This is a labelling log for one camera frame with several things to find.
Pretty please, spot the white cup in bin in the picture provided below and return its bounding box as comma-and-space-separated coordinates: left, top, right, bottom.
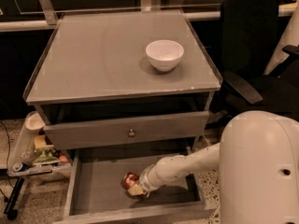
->
24, 112, 45, 133

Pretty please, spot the grey drawer cabinet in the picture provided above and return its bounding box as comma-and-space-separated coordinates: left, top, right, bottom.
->
22, 9, 223, 224

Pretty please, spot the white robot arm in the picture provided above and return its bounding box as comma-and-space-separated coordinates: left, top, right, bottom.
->
123, 111, 299, 224

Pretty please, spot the top drawer with knob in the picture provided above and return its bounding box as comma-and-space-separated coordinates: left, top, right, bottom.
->
44, 111, 209, 149

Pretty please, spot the black stand with cable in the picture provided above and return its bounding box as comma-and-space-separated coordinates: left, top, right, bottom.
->
0, 119, 26, 221

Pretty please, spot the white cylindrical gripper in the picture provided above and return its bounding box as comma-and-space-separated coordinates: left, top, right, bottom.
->
127, 164, 163, 196

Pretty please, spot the metal rail with brackets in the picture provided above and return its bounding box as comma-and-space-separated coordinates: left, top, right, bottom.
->
0, 0, 298, 32

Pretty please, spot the open middle drawer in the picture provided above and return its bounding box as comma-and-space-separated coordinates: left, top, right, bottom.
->
54, 140, 216, 224

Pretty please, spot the black office chair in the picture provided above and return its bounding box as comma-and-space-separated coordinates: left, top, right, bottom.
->
210, 0, 299, 119

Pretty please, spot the white bowl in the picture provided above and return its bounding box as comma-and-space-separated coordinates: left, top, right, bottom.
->
146, 40, 184, 72

